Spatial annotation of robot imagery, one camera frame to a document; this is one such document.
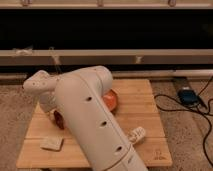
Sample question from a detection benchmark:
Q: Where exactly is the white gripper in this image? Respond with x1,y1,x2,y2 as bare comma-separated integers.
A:
39,92,56,114

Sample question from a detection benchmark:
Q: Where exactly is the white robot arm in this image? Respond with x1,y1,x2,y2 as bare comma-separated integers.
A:
23,66,148,171

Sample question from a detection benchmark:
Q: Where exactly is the wooden table board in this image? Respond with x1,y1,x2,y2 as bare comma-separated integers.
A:
16,79,172,169

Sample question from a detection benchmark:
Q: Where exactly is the orange plate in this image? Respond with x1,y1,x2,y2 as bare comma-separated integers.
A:
102,90,118,111

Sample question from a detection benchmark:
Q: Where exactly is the white plastic bottle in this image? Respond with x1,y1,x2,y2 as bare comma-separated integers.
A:
127,127,146,145

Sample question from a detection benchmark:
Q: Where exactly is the blue power adapter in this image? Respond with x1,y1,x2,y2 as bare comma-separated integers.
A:
178,89,198,105

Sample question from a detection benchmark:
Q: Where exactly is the long wooden rail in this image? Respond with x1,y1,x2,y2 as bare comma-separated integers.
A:
0,49,213,66

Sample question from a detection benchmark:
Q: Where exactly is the black cable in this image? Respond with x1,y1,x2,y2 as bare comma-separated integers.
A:
153,75,213,168

